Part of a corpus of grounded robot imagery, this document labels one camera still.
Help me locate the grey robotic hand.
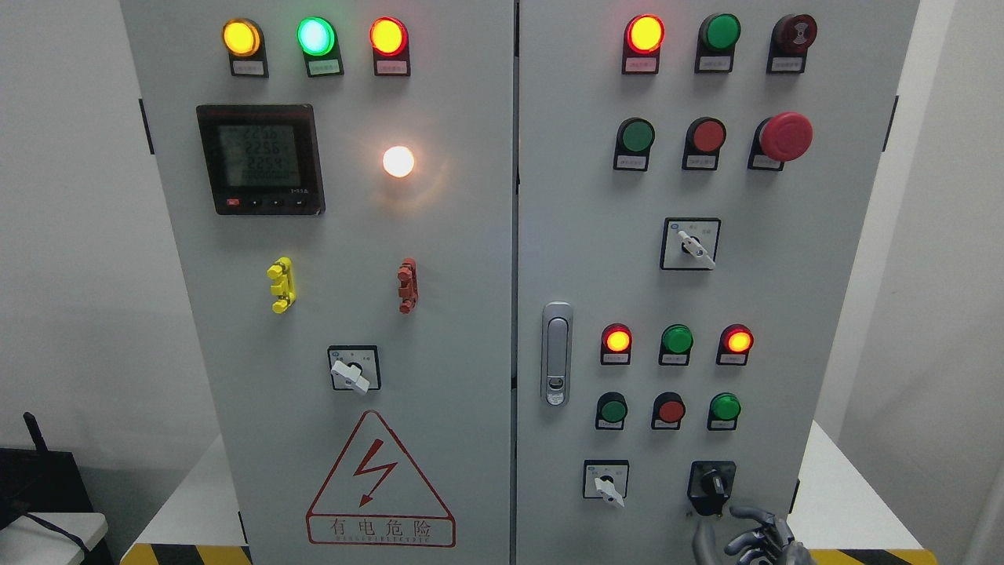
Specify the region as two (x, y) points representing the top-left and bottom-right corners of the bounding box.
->
(691, 505), (816, 564)

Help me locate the black rotary knob switch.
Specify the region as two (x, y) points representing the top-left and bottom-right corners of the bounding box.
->
(687, 461), (737, 517)

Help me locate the yellow black hazard tape right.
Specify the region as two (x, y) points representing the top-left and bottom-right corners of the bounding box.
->
(810, 549), (938, 565)

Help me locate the yellow black hazard tape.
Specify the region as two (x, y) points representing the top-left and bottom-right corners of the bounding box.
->
(810, 549), (938, 565)
(121, 542), (253, 565)

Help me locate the green lamp bottom right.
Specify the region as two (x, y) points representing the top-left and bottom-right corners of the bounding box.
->
(706, 392), (741, 432)

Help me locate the red push button lower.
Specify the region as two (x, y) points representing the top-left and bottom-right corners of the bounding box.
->
(650, 391), (687, 430)

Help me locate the red push button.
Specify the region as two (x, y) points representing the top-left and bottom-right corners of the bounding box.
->
(681, 117), (726, 171)
(650, 391), (687, 430)

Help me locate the red lamp lower right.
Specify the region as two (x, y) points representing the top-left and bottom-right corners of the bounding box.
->
(716, 324), (754, 367)

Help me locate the green push button lower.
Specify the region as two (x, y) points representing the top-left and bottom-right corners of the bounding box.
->
(595, 391), (628, 430)

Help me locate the green push button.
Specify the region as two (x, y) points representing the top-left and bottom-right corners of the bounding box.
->
(613, 117), (655, 172)
(595, 391), (628, 430)

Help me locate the green lamp lower middle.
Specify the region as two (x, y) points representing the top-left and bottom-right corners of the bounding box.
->
(657, 324), (693, 367)

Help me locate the red lamp lower left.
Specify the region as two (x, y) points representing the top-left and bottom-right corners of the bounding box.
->
(600, 324), (632, 366)

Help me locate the grey right cabinet door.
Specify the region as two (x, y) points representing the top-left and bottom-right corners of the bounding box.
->
(514, 1), (919, 564)

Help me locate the grey cabinet door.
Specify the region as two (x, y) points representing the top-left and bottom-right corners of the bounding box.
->
(122, 1), (515, 564)
(514, 1), (919, 564)

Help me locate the red high voltage warning sticker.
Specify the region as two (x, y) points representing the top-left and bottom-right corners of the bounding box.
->
(306, 409), (457, 548)

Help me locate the red emergency stop button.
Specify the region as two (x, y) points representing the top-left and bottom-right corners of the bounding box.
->
(748, 111), (813, 172)

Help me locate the red push button upper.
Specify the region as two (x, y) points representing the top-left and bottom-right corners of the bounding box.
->
(681, 117), (726, 171)

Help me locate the green push button upper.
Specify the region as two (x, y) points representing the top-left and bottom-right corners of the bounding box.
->
(613, 117), (655, 172)

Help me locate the red terminal connector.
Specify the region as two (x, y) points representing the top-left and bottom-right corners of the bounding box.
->
(397, 257), (419, 315)

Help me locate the green lamp right top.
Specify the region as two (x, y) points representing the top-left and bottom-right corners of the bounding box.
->
(693, 12), (741, 74)

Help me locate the dark red buzzer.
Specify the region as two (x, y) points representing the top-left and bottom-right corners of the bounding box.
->
(766, 14), (818, 74)

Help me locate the lit red lamp right top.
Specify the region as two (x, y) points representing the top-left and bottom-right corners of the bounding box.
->
(621, 13), (666, 75)

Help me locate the glowing white lamp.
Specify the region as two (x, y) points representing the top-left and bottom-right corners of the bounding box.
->
(381, 144), (417, 179)

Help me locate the yellow terminal connector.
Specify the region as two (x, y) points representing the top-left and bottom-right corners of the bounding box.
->
(267, 255), (297, 314)

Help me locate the grey left cabinet door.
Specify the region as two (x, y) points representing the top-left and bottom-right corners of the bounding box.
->
(122, 1), (515, 564)

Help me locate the yellow black hazard tape left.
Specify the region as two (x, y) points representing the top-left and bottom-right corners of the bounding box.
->
(121, 542), (253, 565)

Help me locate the lit red lamp left door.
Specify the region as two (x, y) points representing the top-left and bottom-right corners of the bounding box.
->
(369, 16), (411, 76)

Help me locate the black digital power meter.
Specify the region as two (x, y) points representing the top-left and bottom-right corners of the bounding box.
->
(196, 104), (326, 216)

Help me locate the lit green indicator lamp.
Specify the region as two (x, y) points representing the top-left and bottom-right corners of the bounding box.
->
(296, 16), (344, 78)

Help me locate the yellow indicator lamp top left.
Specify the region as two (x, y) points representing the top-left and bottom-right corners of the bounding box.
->
(221, 18), (269, 78)

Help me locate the black device with antenna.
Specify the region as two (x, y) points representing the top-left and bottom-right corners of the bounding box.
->
(1, 412), (94, 528)

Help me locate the white selector switch lower right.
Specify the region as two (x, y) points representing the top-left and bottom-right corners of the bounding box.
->
(582, 459), (630, 509)

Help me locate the white selector switch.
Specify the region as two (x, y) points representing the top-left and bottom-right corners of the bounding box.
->
(660, 217), (721, 271)
(582, 459), (630, 509)

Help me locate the white selector switch upper right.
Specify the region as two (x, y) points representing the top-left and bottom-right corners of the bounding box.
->
(660, 217), (721, 271)

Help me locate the silver door handle lock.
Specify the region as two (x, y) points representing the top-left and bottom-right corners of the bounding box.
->
(540, 301), (573, 406)

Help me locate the white selector switch left door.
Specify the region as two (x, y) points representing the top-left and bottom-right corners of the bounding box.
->
(327, 344), (381, 395)

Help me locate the white box with cable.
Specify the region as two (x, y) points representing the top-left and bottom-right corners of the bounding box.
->
(1, 512), (107, 564)

